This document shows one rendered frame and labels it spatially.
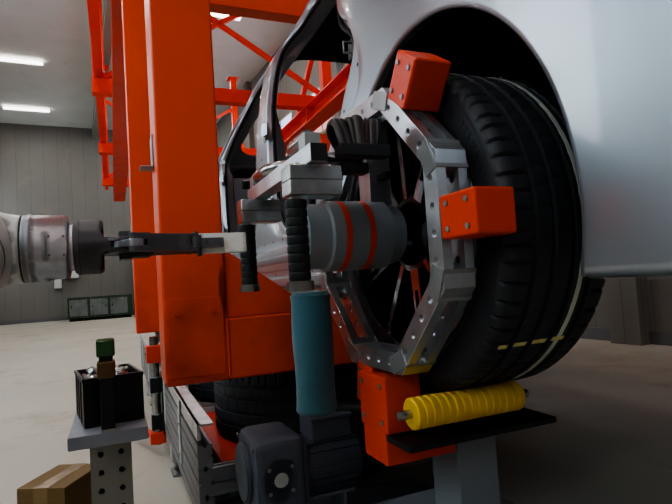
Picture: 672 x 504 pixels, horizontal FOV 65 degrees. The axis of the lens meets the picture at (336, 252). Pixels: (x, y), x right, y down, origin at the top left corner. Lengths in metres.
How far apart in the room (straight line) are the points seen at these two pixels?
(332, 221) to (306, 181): 0.17
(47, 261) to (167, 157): 0.74
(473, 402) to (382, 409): 0.17
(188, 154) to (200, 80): 0.21
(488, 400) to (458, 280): 0.29
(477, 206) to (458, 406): 0.41
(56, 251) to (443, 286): 0.55
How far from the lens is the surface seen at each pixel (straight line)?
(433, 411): 1.01
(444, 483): 1.24
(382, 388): 1.05
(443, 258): 0.85
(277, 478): 1.31
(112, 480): 1.60
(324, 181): 0.85
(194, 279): 1.41
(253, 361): 1.45
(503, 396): 1.09
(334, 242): 0.98
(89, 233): 0.77
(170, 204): 1.42
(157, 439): 2.71
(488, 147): 0.90
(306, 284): 0.83
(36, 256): 0.76
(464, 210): 0.80
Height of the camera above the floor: 0.76
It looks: 3 degrees up
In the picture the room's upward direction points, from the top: 4 degrees counter-clockwise
